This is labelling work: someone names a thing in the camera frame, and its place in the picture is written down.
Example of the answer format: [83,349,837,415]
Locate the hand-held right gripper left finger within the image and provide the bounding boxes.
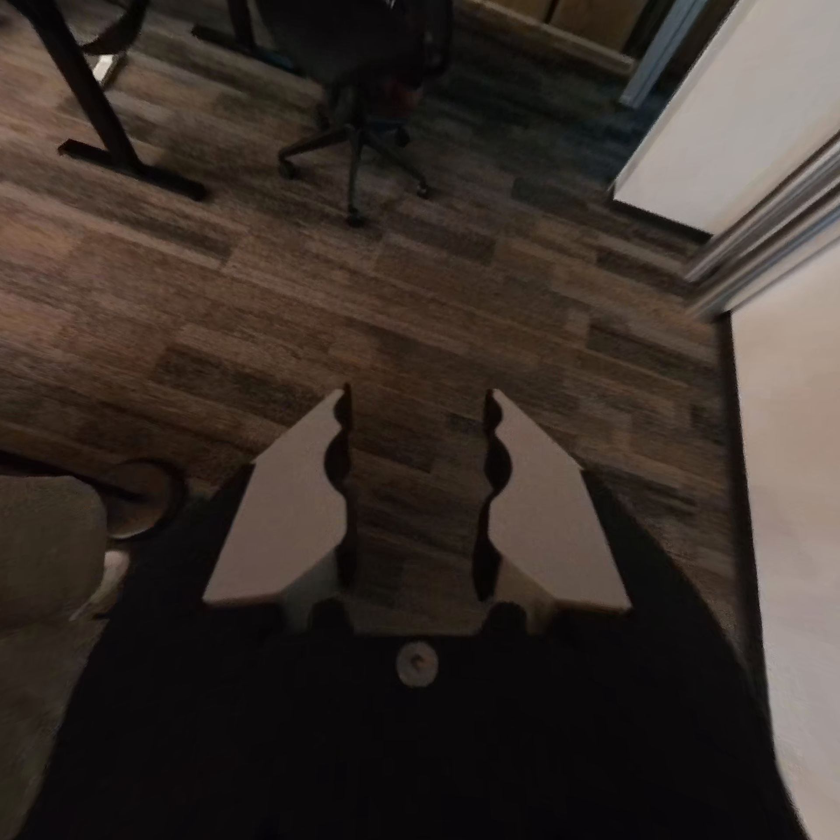
[202,384,361,632]

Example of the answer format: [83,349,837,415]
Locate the person's beige trousers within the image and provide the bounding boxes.
[0,459,109,631]

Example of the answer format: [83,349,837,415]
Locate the person's shoe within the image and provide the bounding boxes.
[101,459,188,542]

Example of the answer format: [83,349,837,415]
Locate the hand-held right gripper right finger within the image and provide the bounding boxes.
[472,387,633,634]

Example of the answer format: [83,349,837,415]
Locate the wooden desk with black legs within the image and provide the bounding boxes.
[20,0,309,203]

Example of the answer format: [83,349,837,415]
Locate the silver wall conduit pipes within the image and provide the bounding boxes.
[686,134,840,319]

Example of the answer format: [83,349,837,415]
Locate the dark swivel office chair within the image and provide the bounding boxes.
[276,0,457,227]

